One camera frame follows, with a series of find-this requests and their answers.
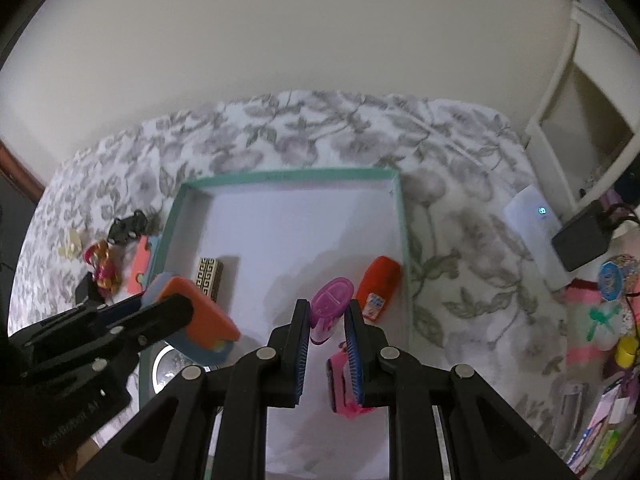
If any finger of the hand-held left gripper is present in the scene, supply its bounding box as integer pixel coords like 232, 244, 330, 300
22, 294, 195, 386
7, 294, 147, 356

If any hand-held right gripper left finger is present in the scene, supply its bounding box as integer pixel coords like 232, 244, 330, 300
102, 299, 311, 480

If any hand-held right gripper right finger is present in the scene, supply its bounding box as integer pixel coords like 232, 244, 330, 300
344, 299, 583, 480

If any pink smart watch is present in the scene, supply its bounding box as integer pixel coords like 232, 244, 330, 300
326, 342, 381, 420

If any large blue and orange toy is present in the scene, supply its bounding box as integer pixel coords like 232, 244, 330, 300
141, 272, 242, 367

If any round tin with beads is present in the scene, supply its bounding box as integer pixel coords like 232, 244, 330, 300
150, 340, 223, 401

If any doll with pink helmet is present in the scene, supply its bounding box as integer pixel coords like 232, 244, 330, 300
82, 240, 123, 293

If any purple tube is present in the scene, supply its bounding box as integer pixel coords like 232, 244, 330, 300
309, 277, 355, 346

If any gold and black patterned box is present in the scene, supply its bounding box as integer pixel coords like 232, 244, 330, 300
192, 256, 226, 303

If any cream hair claw clip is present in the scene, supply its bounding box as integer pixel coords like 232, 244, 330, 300
58, 227, 83, 261

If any red-orange plastic container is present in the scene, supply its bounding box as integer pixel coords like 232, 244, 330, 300
356, 256, 402, 322

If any teal cardboard box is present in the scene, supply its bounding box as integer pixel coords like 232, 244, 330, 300
137, 167, 415, 480

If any small orange and blue toy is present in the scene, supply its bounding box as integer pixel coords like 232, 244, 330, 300
126, 234, 162, 295

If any black toy car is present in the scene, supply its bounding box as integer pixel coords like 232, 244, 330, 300
107, 210, 148, 246

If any grey floral blanket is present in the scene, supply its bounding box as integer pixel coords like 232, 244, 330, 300
10, 91, 576, 480

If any dark wooden furniture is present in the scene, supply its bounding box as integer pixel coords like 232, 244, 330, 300
0, 140, 48, 281

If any white flat device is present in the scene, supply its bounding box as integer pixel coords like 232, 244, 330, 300
502, 185, 581, 292

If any green plastic toy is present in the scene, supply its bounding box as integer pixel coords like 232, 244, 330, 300
587, 307, 621, 341

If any black power adapter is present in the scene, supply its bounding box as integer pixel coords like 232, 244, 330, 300
551, 200, 613, 272

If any stack of colourful booklets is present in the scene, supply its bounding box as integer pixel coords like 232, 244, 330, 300
565, 375, 636, 476

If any blue patterned round toy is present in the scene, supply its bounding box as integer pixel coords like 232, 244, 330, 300
597, 255, 637, 303

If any yellow plastic toy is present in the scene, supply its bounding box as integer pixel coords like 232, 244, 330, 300
615, 335, 640, 368

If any white shelf unit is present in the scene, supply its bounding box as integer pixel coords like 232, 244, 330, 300
522, 0, 640, 221

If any black cable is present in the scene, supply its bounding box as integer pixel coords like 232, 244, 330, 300
600, 201, 640, 233

